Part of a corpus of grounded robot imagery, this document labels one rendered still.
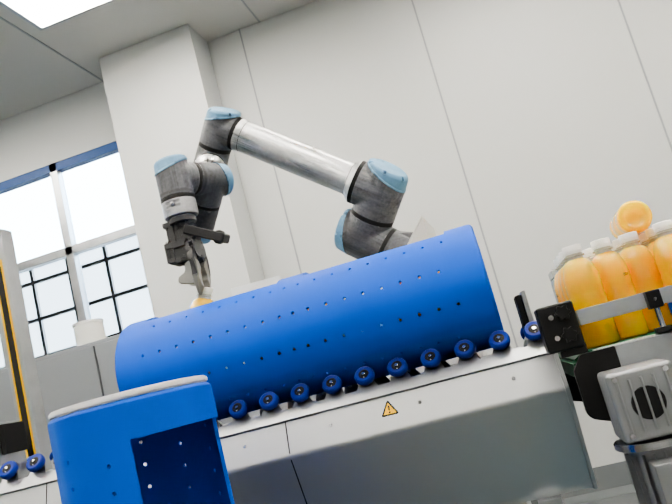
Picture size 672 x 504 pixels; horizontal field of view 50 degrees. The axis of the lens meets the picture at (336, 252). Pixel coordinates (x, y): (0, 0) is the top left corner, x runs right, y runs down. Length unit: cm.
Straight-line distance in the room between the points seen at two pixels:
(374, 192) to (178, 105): 259
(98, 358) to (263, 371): 207
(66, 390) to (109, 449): 251
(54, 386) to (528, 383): 267
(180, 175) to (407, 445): 90
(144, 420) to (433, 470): 65
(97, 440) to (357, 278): 66
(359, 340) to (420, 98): 319
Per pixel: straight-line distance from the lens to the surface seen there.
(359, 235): 239
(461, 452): 157
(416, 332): 155
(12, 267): 250
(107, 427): 122
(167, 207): 190
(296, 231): 459
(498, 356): 156
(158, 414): 122
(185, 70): 480
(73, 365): 370
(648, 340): 147
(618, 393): 133
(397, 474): 160
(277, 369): 161
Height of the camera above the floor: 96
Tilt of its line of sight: 10 degrees up
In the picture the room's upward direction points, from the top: 15 degrees counter-clockwise
